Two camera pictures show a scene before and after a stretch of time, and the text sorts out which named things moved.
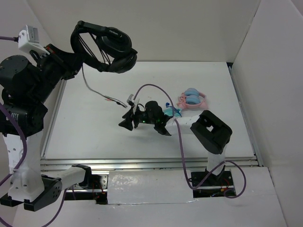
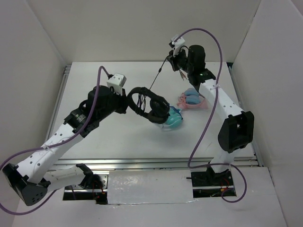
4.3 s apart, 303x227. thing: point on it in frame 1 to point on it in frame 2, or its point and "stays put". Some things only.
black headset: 108,48 to 160,107
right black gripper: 128,122 to 173,59
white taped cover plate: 152,187 stays put
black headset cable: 103,96 to 158,73
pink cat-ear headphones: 191,98 stays put
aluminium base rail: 143,164 stays put
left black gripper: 70,63 to 122,100
